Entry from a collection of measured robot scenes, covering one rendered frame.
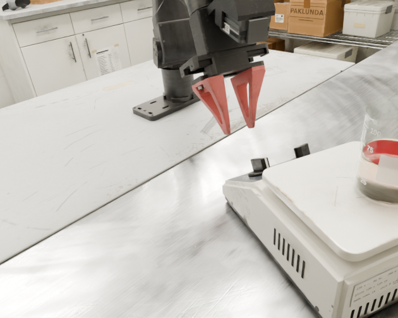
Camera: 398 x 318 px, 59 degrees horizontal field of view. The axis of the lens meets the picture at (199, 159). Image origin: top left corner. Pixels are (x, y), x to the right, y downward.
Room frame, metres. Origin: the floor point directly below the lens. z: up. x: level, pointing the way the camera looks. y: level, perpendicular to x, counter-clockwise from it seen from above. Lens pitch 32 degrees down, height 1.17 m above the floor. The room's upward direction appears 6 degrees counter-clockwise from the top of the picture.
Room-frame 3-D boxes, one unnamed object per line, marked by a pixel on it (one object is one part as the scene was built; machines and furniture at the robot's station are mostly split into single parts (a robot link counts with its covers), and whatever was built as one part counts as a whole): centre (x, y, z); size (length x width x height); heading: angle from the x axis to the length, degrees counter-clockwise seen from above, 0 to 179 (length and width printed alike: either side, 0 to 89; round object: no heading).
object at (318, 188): (0.23, -0.13, 0.98); 0.12 x 0.12 x 0.01; 19
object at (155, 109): (0.68, 0.03, 0.94); 0.20 x 0.07 x 0.08; 131
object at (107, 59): (2.76, 0.63, 0.40); 0.24 x 0.01 x 0.30; 131
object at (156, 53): (0.67, 0.02, 1.00); 0.09 x 0.06 x 0.06; 106
